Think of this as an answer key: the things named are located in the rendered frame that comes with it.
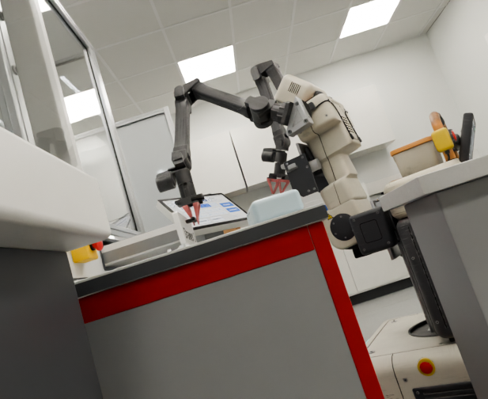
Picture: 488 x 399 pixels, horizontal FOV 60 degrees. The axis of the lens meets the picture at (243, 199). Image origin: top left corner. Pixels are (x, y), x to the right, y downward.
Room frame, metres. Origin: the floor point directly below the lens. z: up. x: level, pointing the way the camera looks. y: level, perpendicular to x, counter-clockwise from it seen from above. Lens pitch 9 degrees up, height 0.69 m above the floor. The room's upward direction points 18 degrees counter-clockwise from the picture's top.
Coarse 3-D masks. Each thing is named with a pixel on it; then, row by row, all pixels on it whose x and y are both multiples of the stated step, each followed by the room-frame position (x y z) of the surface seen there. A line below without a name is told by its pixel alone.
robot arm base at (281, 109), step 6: (288, 102) 1.48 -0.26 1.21; (276, 108) 1.53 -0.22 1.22; (282, 108) 1.51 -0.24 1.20; (288, 108) 1.48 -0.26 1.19; (270, 114) 1.55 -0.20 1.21; (276, 114) 1.54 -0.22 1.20; (282, 114) 1.50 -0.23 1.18; (288, 114) 1.50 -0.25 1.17; (276, 120) 1.57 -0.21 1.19; (282, 120) 1.50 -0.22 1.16; (288, 120) 1.52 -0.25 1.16
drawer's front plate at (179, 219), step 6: (174, 216) 1.32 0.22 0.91; (180, 216) 1.37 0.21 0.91; (180, 222) 1.33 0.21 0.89; (180, 228) 1.32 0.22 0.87; (186, 228) 1.42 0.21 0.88; (192, 228) 1.61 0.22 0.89; (180, 234) 1.32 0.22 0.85; (186, 234) 1.38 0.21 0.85; (192, 234) 1.55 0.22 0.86; (180, 240) 1.32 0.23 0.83; (186, 240) 1.34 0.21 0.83
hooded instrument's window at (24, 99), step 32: (0, 0) 0.49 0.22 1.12; (32, 0) 0.61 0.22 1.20; (0, 32) 0.47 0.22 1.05; (32, 32) 0.58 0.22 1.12; (0, 64) 0.45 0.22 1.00; (32, 64) 0.55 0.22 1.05; (0, 96) 0.43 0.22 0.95; (32, 96) 0.52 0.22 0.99; (32, 128) 0.50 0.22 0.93; (64, 128) 0.61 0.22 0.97; (64, 160) 0.57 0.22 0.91
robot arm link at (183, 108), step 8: (176, 88) 1.68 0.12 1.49; (176, 96) 1.66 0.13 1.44; (184, 96) 1.68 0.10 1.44; (176, 104) 1.67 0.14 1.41; (184, 104) 1.67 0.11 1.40; (176, 112) 1.65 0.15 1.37; (184, 112) 1.64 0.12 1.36; (176, 120) 1.63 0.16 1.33; (184, 120) 1.62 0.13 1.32; (176, 128) 1.61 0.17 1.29; (184, 128) 1.60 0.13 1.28; (176, 136) 1.58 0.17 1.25; (184, 136) 1.57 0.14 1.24; (176, 144) 1.56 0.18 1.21; (184, 144) 1.55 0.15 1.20; (184, 152) 1.52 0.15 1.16; (184, 160) 1.50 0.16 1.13
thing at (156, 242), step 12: (168, 228) 1.34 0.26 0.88; (132, 240) 1.34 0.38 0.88; (144, 240) 1.34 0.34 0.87; (156, 240) 1.34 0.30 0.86; (168, 240) 1.34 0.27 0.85; (108, 252) 1.34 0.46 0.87; (120, 252) 1.34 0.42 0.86; (132, 252) 1.34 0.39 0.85; (144, 252) 1.34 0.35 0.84; (156, 252) 1.43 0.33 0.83; (108, 264) 1.34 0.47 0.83; (120, 264) 1.47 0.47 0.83
